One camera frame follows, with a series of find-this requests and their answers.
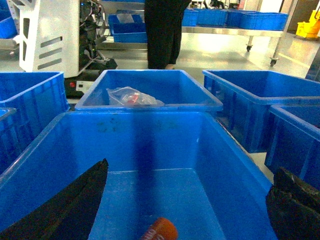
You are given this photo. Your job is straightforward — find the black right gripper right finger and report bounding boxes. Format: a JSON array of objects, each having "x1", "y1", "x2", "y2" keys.
[{"x1": 265, "y1": 167, "x2": 320, "y2": 240}]

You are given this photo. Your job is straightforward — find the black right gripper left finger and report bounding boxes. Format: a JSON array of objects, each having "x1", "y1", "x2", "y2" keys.
[{"x1": 0, "y1": 159, "x2": 109, "y2": 240}]

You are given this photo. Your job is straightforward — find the orange cylindrical cap 4680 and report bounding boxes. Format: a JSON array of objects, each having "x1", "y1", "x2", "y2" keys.
[{"x1": 140, "y1": 217, "x2": 179, "y2": 240}]

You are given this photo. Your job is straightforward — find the clear plastic bag red parts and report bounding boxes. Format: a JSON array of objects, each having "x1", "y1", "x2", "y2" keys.
[{"x1": 106, "y1": 86, "x2": 165, "y2": 106}]

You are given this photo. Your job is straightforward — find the blue bin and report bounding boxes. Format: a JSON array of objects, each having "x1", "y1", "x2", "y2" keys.
[
  {"x1": 0, "y1": 111, "x2": 276, "y2": 240},
  {"x1": 264, "y1": 104, "x2": 320, "y2": 189},
  {"x1": 0, "y1": 71, "x2": 70, "y2": 149},
  {"x1": 202, "y1": 70, "x2": 320, "y2": 153},
  {"x1": 75, "y1": 69, "x2": 223, "y2": 114},
  {"x1": 0, "y1": 107, "x2": 21, "y2": 174}
]

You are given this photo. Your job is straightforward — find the blue bin behind centre left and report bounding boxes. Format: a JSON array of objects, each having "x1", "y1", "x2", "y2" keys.
[{"x1": 0, "y1": 71, "x2": 70, "y2": 149}]

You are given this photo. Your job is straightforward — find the blue bin behind far right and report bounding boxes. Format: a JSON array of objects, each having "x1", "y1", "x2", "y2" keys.
[{"x1": 202, "y1": 70, "x2": 320, "y2": 153}]

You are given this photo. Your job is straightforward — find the blue bin behind centre right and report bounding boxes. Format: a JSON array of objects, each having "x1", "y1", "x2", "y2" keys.
[{"x1": 75, "y1": 69, "x2": 223, "y2": 114}]

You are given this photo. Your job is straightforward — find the yellow mop bucket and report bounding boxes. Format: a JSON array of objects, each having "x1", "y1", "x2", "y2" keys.
[{"x1": 295, "y1": 10, "x2": 320, "y2": 39}]

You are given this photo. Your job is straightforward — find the stainless steel work table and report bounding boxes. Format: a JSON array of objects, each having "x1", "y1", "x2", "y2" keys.
[{"x1": 182, "y1": 26, "x2": 286, "y2": 67}]

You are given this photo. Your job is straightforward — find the person in black clothes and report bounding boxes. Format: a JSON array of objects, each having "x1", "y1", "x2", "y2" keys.
[{"x1": 144, "y1": 0, "x2": 190, "y2": 70}]

